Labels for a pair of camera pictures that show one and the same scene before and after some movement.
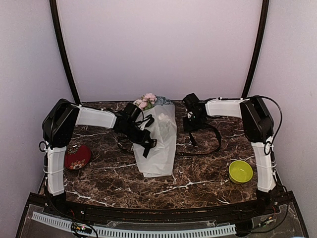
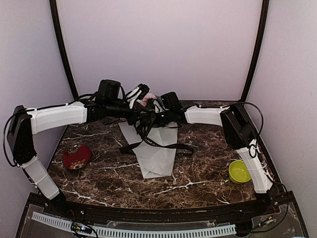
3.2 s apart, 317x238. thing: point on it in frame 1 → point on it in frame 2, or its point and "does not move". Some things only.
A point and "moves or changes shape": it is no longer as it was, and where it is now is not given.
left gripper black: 141,141 → 135,115
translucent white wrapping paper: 161,160 moves or changes shape
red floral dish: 77,157 does not move
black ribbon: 151,144 → 144,123
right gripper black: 187,127 → 154,121
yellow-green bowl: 240,171 does not move
